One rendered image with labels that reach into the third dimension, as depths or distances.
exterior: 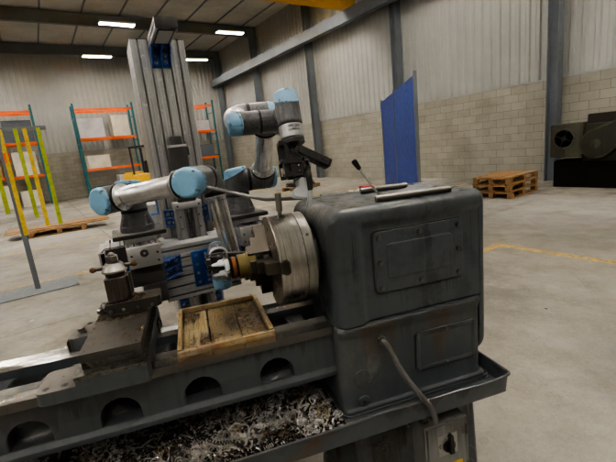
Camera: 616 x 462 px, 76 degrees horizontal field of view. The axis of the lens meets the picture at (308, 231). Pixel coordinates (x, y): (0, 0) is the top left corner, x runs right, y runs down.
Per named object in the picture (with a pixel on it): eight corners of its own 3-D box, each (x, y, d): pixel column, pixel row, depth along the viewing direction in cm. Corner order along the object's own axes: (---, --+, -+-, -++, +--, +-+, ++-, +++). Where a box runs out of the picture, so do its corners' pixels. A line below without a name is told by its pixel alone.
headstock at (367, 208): (418, 262, 187) (414, 181, 179) (491, 294, 143) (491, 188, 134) (299, 287, 171) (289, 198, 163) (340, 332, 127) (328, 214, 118)
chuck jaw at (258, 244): (276, 253, 143) (269, 224, 147) (278, 248, 138) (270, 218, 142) (246, 258, 140) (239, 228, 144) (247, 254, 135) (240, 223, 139)
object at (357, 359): (425, 420, 206) (418, 262, 188) (492, 492, 161) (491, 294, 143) (317, 456, 190) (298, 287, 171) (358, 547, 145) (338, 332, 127)
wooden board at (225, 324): (257, 302, 159) (256, 292, 158) (276, 341, 125) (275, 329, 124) (180, 318, 151) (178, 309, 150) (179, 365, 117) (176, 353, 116)
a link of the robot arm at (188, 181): (115, 212, 177) (221, 191, 160) (88, 219, 163) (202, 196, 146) (106, 186, 175) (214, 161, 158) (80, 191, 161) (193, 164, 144)
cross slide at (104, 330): (154, 304, 152) (151, 293, 151) (143, 357, 112) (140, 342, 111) (107, 313, 147) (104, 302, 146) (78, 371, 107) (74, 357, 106)
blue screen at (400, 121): (371, 196, 1017) (364, 102, 967) (402, 193, 1010) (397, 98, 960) (395, 232, 616) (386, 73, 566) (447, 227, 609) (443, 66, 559)
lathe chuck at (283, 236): (286, 274, 161) (280, 202, 149) (311, 316, 133) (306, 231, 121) (265, 279, 159) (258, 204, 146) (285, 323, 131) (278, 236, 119)
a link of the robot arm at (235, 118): (217, 104, 166) (225, 106, 121) (243, 103, 168) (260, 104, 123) (221, 133, 170) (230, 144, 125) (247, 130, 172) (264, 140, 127)
